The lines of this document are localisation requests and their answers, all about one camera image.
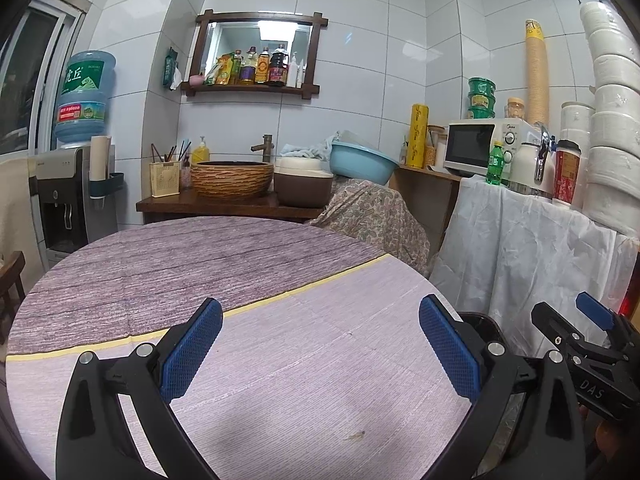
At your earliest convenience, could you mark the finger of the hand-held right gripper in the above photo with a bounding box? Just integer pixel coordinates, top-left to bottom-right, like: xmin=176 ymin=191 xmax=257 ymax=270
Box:
xmin=576 ymin=292 xmax=632 ymax=348
xmin=531 ymin=302 xmax=610 ymax=362

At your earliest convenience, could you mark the wooden cabinet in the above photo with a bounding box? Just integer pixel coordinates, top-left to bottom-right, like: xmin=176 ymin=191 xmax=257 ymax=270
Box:
xmin=390 ymin=164 xmax=463 ymax=257

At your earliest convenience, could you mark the bundle of chopsticks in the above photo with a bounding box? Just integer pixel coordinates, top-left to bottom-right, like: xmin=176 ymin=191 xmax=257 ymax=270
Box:
xmin=151 ymin=140 xmax=194 ymax=164

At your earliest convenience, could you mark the brown and cream rice cooker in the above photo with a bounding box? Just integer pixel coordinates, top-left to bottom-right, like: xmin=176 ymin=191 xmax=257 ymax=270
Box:
xmin=273 ymin=156 xmax=334 ymax=209

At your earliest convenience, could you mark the grey water dispenser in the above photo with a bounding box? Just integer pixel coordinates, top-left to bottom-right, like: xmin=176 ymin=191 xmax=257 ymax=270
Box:
xmin=34 ymin=146 xmax=119 ymax=272

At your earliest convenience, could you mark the stack of white disposable bowls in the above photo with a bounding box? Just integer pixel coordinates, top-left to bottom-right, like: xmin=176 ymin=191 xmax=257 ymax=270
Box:
xmin=579 ymin=0 xmax=640 ymax=242

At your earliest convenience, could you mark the light blue plastic basin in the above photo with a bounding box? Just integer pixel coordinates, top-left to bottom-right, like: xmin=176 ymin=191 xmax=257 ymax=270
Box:
xmin=330 ymin=141 xmax=400 ymax=187

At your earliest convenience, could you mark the wooden chair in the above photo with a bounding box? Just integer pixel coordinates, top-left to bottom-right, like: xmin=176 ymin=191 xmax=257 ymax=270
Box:
xmin=0 ymin=251 xmax=27 ymax=347

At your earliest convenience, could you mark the white plastic sheet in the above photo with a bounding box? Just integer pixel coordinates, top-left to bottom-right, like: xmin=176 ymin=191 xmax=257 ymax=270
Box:
xmin=430 ymin=176 xmax=637 ymax=357

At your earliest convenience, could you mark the dark brown trash bin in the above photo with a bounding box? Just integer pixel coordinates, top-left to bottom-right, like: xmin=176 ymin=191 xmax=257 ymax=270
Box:
xmin=457 ymin=310 xmax=533 ymax=478

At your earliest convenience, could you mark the green tissue pack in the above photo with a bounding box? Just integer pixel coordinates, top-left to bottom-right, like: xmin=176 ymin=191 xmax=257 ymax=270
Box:
xmin=160 ymin=47 xmax=184 ymax=92

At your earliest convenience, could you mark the white microwave oven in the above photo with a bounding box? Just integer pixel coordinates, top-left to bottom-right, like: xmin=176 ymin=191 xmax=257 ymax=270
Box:
xmin=443 ymin=118 xmax=544 ymax=179

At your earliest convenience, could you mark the tall stack of paper cups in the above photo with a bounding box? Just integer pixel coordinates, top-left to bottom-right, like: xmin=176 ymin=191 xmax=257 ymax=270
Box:
xmin=524 ymin=19 xmax=550 ymax=127

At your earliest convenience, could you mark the cream chopstick holder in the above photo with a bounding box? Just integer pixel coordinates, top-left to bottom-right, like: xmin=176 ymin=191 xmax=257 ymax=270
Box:
xmin=151 ymin=161 xmax=181 ymax=197

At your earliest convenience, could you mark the round table with purple cloth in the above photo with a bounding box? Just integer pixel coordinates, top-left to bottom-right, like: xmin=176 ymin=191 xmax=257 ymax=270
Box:
xmin=5 ymin=216 xmax=482 ymax=480

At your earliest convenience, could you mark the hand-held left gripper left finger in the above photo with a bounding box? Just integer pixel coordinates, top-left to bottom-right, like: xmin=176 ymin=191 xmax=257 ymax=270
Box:
xmin=56 ymin=298 xmax=223 ymax=480

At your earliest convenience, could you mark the floral patterned cloth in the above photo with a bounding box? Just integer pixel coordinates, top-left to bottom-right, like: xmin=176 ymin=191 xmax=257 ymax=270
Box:
xmin=307 ymin=177 xmax=432 ymax=277

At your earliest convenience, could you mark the red paper cup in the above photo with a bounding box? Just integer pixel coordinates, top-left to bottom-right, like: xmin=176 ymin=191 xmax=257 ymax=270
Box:
xmin=552 ymin=140 xmax=582 ymax=208

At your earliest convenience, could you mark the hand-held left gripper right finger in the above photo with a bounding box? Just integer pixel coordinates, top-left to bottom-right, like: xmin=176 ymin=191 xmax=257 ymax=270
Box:
xmin=419 ymin=294 xmax=586 ymax=480

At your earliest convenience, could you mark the row of condiment bottles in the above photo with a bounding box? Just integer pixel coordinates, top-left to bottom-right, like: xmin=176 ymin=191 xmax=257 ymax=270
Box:
xmin=204 ymin=44 xmax=306 ymax=89

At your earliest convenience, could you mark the wooden framed wall shelf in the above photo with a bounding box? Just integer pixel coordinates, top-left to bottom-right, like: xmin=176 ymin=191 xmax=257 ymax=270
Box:
xmin=180 ymin=9 xmax=329 ymax=102

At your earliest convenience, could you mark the glass jar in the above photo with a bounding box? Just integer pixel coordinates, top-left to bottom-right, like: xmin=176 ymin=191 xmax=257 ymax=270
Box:
xmin=426 ymin=125 xmax=447 ymax=169

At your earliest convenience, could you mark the white kettle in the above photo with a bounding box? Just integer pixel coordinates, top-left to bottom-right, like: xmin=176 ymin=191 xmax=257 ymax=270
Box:
xmin=510 ymin=142 xmax=552 ymax=197

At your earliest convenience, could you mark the teal cup holder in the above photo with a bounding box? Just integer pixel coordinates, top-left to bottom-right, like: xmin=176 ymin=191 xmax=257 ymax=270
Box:
xmin=88 ymin=135 xmax=125 ymax=200

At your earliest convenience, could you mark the bronze faucet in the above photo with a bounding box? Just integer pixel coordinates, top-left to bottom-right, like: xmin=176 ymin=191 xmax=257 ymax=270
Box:
xmin=250 ymin=133 xmax=275 ymax=164

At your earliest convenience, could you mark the yellow wrap roll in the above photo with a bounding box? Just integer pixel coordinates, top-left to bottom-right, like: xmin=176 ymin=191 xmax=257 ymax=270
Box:
xmin=407 ymin=104 xmax=430 ymax=169

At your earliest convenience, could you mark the chrome tap handle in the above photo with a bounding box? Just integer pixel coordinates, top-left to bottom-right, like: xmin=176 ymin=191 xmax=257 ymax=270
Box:
xmin=534 ymin=127 xmax=552 ymax=184

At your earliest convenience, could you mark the woven pattern sink bowl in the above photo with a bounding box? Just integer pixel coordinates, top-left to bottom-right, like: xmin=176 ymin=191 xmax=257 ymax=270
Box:
xmin=190 ymin=161 xmax=275 ymax=200

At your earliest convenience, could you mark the green plastic bottle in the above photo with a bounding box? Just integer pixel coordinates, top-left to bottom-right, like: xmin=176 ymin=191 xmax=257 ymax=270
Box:
xmin=487 ymin=141 xmax=506 ymax=187

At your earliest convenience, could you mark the dark wooden counter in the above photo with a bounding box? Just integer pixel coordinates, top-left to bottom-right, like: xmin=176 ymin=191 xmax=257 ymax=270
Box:
xmin=136 ymin=191 xmax=337 ymax=226

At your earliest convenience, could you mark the blue water jug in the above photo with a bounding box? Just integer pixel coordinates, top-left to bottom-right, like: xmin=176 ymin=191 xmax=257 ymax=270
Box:
xmin=53 ymin=50 xmax=117 ymax=145

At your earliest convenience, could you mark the light blue towel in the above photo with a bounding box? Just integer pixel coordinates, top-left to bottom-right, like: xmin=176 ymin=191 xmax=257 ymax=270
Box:
xmin=279 ymin=131 xmax=342 ymax=159

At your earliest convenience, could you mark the window frame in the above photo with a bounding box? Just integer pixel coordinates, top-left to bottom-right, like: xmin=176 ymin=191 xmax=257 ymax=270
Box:
xmin=0 ymin=0 xmax=92 ymax=157

